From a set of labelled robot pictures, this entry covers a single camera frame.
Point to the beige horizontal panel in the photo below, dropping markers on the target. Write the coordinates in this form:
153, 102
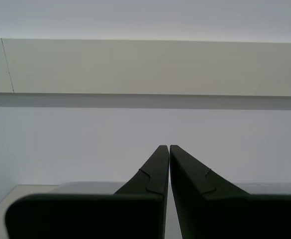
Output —
145, 67

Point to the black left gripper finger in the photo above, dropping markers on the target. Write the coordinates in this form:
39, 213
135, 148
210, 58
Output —
85, 216
234, 216

